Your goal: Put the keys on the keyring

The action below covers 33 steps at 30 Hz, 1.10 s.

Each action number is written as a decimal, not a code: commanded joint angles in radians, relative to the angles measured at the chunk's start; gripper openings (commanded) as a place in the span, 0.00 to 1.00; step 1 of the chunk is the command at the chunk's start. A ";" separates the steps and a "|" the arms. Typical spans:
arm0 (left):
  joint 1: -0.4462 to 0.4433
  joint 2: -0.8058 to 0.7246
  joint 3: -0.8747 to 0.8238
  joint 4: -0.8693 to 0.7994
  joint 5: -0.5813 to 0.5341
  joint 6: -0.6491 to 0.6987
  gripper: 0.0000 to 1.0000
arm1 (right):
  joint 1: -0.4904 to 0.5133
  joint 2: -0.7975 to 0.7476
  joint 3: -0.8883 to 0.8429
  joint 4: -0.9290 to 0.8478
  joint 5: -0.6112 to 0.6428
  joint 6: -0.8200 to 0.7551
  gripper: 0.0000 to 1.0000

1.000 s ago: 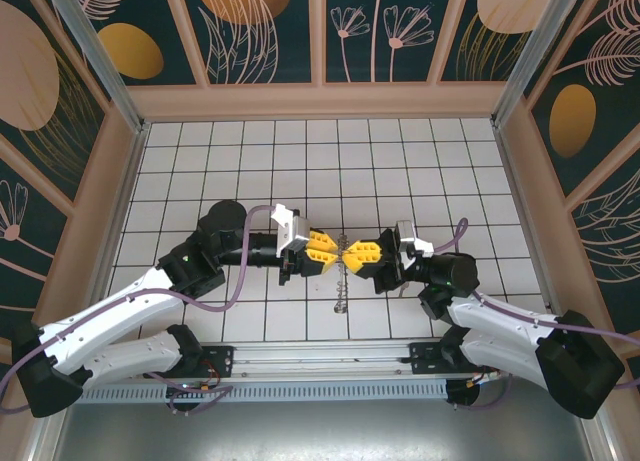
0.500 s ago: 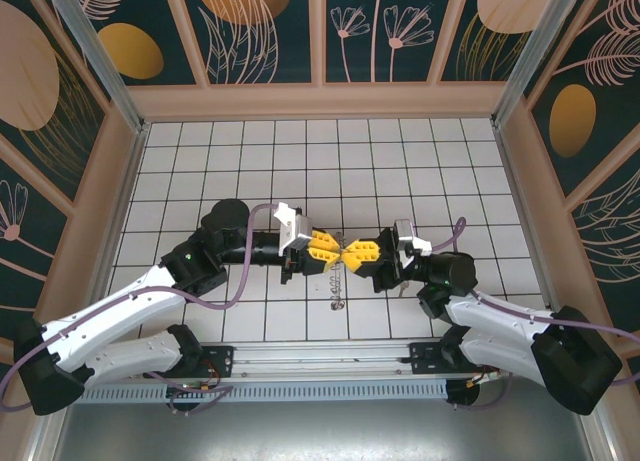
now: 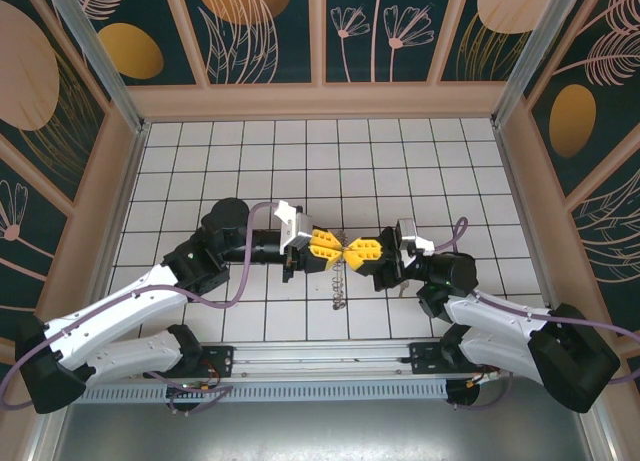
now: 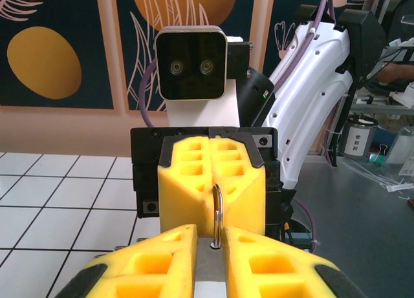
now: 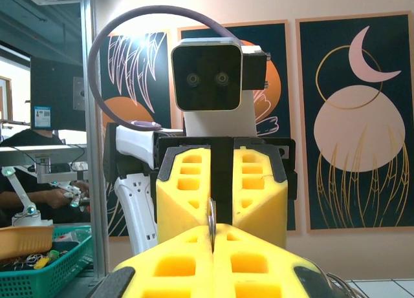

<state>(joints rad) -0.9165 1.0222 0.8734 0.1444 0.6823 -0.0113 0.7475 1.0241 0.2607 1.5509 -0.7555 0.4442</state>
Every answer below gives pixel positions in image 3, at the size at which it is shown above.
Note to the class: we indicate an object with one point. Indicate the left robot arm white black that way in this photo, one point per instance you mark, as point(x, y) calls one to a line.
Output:
point(115, 311)

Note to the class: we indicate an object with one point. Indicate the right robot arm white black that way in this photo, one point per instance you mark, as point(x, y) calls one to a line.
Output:
point(490, 313)

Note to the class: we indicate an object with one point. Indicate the grey metal sheet panel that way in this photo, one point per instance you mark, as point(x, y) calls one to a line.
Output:
point(320, 433)

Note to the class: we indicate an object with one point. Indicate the aluminium table edge rail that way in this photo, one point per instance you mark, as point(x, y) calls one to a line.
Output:
point(523, 206)
point(114, 236)

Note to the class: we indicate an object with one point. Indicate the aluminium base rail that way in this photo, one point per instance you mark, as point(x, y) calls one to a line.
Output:
point(310, 359)

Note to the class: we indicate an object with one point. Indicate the aluminium frame post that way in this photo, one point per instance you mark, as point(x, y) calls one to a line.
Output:
point(533, 56)
point(97, 56)

